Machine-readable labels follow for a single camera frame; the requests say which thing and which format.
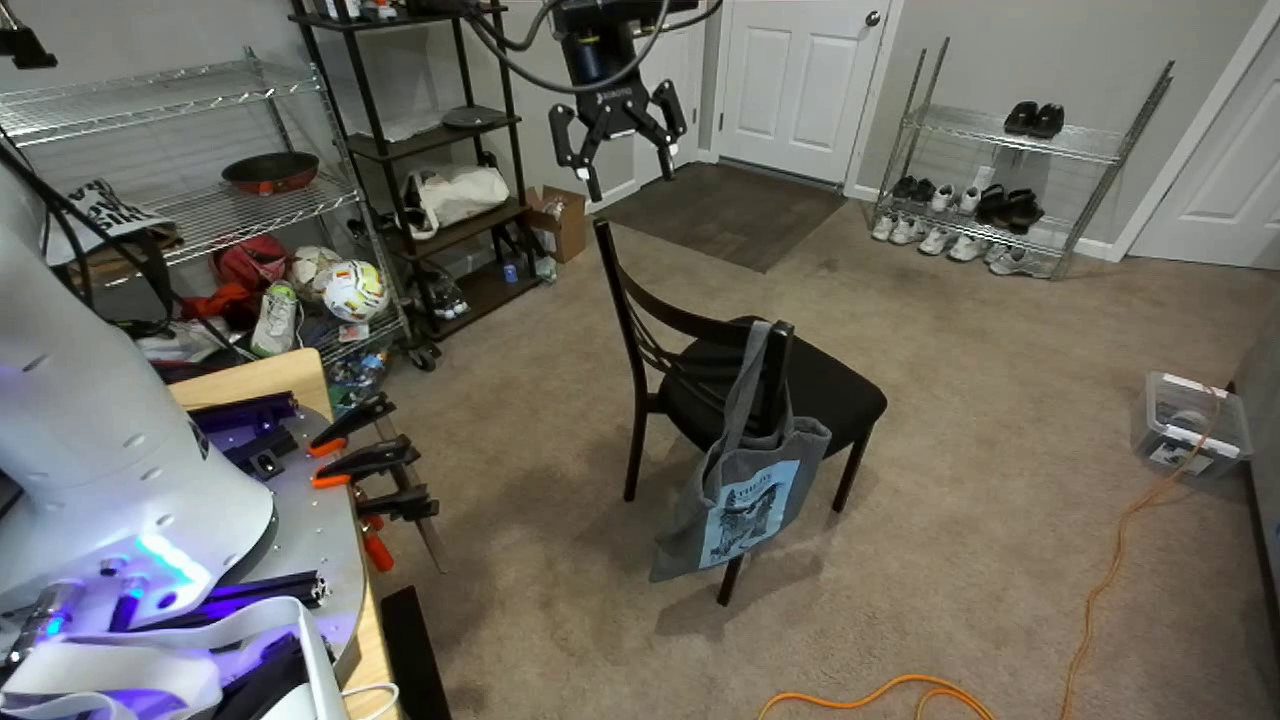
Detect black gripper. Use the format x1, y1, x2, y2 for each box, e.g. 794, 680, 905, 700
549, 3, 696, 207

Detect grey tote bag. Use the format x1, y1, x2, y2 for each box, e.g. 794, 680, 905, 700
647, 315, 836, 583

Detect black wooden chair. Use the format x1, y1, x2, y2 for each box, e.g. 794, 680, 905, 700
594, 215, 891, 612

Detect red bag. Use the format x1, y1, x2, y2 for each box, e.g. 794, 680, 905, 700
175, 231, 297, 323

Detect white interior door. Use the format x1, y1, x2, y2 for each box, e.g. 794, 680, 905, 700
1125, 0, 1280, 273
626, 0, 715, 182

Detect brown cardboard box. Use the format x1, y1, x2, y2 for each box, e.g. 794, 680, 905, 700
522, 179, 594, 267

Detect brown door mat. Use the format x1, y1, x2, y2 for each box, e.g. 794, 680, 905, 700
594, 154, 851, 277

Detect black round plate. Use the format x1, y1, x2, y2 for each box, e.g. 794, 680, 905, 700
437, 101, 522, 136

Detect white rolled cloth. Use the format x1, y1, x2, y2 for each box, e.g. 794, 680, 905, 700
397, 160, 517, 244

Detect white six-panel entry door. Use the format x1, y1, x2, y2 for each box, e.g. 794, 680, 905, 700
711, 0, 901, 190

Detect black metal shelf unit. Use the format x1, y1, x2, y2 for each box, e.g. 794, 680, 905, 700
287, 0, 566, 370

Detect black white sneaker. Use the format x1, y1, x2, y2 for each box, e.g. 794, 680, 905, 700
406, 255, 472, 333

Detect white green soccer ball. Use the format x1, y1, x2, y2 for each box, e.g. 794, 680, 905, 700
317, 255, 391, 326

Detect white pink ball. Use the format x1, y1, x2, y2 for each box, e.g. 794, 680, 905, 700
287, 244, 346, 304

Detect white high-top sneaker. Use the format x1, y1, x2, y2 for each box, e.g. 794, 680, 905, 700
927, 165, 995, 215

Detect dark red pan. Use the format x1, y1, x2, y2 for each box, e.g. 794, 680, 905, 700
222, 146, 323, 200

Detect white green bottle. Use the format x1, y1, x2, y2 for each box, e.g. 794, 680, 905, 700
247, 277, 303, 355

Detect black orange bar clamp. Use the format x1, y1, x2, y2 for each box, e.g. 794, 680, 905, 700
314, 430, 423, 495
309, 390, 402, 465
348, 485, 446, 575

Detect purple black printed part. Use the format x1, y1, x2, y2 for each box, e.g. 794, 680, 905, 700
188, 390, 317, 485

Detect grey robot mounting plate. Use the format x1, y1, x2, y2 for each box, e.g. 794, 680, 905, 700
184, 394, 374, 692

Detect clear plastic storage box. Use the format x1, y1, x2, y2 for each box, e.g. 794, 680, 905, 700
1133, 368, 1258, 480

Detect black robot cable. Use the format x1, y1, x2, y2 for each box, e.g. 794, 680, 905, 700
457, 0, 731, 101

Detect silver wire shoe rack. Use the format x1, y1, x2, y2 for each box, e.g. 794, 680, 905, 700
866, 36, 1181, 284

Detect silver wire shelf unit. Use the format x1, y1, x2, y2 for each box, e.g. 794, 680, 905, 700
0, 43, 406, 362

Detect black strap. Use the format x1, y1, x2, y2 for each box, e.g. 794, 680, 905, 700
196, 568, 332, 631

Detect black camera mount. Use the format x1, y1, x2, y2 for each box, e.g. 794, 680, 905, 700
0, 23, 60, 73

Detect orange extension cord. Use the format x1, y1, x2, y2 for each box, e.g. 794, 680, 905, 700
758, 470, 1196, 720

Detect white plastic bracket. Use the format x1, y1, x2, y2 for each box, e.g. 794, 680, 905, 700
0, 591, 351, 720

